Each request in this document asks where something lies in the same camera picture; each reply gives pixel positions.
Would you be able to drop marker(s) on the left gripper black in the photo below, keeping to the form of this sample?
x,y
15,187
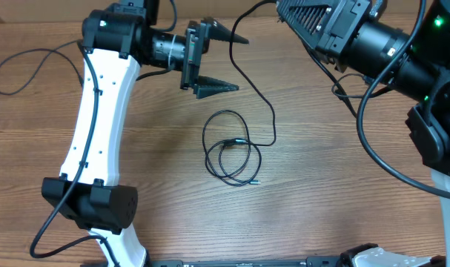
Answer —
x,y
203,86

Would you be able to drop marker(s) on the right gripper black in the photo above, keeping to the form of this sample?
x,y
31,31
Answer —
x,y
326,14

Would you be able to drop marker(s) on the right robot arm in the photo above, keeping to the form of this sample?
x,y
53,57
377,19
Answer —
x,y
416,65

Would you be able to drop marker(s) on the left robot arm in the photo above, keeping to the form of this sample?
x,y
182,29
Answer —
x,y
117,42

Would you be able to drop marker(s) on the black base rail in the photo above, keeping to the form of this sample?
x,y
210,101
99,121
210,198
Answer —
x,y
313,261

